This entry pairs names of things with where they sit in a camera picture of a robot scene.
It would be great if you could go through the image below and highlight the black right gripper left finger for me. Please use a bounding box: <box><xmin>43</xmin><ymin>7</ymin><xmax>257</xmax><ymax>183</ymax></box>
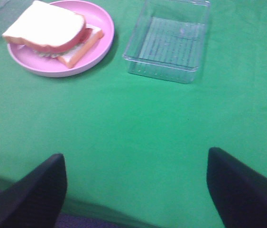
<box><xmin>0</xmin><ymin>153</ymin><xmax>67</xmax><ymax>228</ymax></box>

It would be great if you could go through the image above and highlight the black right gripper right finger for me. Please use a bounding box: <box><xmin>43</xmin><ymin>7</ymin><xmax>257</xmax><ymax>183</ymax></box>
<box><xmin>206</xmin><ymin>147</ymin><xmax>267</xmax><ymax>228</ymax></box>

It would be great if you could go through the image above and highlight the toast bread slice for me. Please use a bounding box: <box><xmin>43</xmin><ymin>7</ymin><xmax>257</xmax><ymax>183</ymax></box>
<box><xmin>56</xmin><ymin>24</ymin><xmax>104</xmax><ymax>68</ymax></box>
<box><xmin>2</xmin><ymin>0</ymin><xmax>86</xmax><ymax>53</ymax></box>

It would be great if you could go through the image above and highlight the green lettuce leaf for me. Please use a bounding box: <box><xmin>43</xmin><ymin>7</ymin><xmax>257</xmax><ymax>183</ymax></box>
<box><xmin>33</xmin><ymin>43</ymin><xmax>84</xmax><ymax>58</ymax></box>

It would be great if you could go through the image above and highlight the bacon strip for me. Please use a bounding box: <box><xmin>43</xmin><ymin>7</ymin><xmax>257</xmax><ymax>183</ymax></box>
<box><xmin>77</xmin><ymin>28</ymin><xmax>93</xmax><ymax>44</ymax></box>

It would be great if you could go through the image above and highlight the green table cloth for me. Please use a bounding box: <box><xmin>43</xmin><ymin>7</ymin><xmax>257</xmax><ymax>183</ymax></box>
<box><xmin>0</xmin><ymin>0</ymin><xmax>267</xmax><ymax>228</ymax></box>

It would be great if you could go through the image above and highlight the pink round plate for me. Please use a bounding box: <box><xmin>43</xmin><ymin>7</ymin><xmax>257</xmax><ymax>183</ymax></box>
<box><xmin>7</xmin><ymin>0</ymin><xmax>114</xmax><ymax>77</ymax></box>

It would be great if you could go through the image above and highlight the right clear plastic tray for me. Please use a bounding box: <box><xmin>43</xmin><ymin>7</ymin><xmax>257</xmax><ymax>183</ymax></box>
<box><xmin>123</xmin><ymin>0</ymin><xmax>211</xmax><ymax>84</ymax></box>

